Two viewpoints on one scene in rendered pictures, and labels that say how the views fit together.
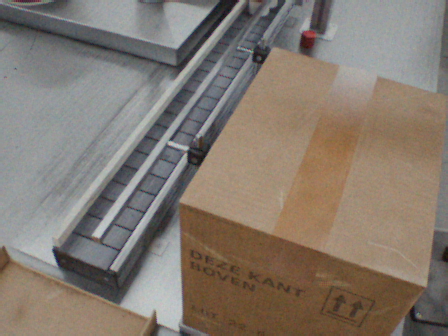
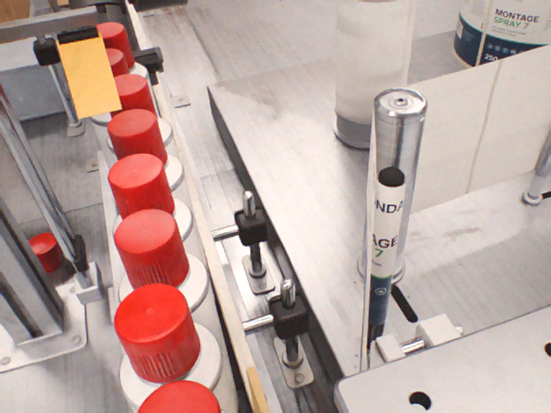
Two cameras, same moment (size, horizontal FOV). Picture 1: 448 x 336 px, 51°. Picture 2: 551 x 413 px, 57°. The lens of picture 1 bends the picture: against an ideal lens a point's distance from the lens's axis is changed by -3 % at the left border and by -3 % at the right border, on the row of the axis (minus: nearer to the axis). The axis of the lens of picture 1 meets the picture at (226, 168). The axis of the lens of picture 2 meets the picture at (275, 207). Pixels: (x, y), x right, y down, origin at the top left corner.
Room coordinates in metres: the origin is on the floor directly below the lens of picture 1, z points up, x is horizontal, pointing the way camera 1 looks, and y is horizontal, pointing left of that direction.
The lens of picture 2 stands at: (1.55, -0.17, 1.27)
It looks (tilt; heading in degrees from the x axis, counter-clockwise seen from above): 43 degrees down; 147
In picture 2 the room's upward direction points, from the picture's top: 5 degrees counter-clockwise
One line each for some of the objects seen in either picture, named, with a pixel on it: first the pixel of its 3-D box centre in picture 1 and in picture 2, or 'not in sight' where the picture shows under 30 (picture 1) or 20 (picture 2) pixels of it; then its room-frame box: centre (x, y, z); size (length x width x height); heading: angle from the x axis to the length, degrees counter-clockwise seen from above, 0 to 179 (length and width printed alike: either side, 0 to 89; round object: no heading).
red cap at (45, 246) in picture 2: (307, 39); (46, 251); (1.06, -0.17, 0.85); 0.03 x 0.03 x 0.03
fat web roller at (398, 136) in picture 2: not in sight; (389, 197); (1.34, 0.08, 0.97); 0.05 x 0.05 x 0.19
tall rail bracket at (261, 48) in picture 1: (248, 69); (72, 75); (0.81, -0.03, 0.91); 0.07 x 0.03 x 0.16; 72
